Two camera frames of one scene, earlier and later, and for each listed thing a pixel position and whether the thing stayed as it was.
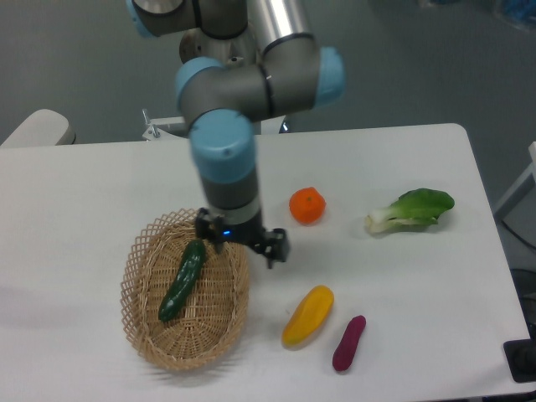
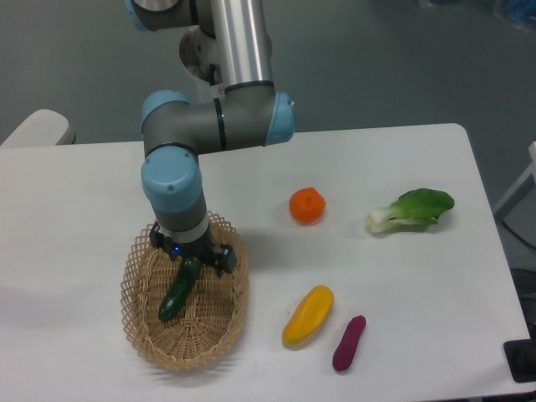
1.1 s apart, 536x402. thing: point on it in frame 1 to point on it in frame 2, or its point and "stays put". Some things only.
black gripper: x=272 y=244 to x=223 y=258
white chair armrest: x=44 y=127 stays put
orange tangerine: x=307 y=205 stays put
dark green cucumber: x=193 y=265 stays put
